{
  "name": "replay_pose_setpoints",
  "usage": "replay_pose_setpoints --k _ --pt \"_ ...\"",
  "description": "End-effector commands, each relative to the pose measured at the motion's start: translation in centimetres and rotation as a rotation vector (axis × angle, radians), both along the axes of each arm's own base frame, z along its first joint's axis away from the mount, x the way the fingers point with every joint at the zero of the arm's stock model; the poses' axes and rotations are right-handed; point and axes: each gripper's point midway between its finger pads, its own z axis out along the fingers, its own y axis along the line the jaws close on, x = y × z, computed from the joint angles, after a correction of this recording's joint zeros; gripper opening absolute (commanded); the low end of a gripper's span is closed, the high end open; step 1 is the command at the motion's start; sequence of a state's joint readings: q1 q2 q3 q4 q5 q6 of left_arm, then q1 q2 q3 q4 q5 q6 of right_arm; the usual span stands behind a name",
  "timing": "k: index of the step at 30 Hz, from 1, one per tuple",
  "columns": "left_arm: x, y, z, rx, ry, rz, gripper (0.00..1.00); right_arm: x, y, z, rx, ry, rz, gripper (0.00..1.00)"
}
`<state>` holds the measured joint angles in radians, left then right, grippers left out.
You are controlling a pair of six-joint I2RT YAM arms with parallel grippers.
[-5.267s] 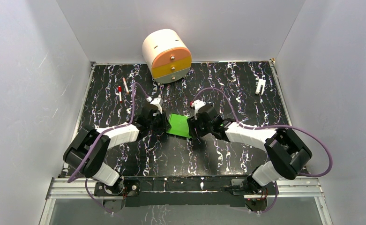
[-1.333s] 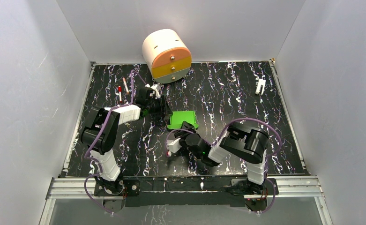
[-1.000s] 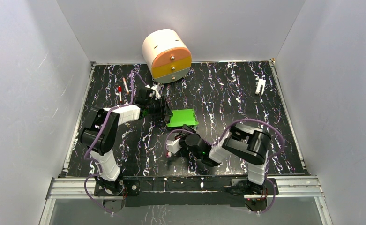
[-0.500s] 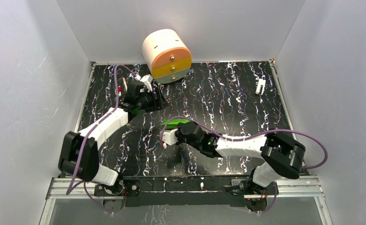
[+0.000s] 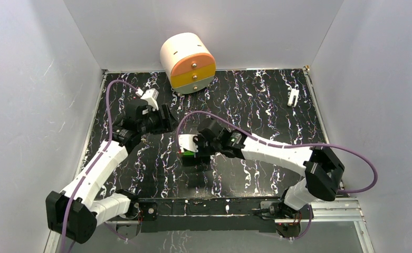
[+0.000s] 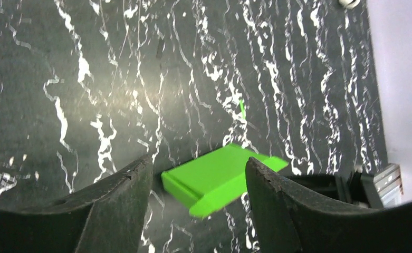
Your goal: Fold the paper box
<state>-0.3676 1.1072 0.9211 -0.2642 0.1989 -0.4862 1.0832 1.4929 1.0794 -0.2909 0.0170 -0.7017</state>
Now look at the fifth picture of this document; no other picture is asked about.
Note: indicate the small white plastic clip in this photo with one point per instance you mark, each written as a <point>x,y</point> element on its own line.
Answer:
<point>293,98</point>

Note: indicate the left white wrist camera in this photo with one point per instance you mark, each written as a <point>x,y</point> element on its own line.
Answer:
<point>150,96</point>

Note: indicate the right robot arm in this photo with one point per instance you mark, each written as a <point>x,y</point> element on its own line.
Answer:
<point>320,168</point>

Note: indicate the round three-drawer storage cabinet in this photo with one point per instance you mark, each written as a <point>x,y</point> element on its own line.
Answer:
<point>189,65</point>

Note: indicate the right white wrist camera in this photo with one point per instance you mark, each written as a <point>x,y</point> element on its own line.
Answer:
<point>186,143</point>

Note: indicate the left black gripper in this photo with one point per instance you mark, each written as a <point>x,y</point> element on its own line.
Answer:
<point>163,118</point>

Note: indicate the green paper box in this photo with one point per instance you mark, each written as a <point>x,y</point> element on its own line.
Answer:
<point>186,154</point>

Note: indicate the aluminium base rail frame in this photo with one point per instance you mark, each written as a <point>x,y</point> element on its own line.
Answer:
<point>224,214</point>

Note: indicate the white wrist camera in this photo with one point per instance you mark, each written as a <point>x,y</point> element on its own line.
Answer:
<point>150,96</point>
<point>186,143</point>

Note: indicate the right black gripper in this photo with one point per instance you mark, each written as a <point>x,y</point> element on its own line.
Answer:
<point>198,139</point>

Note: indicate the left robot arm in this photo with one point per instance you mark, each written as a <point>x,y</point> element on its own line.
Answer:
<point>101,167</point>

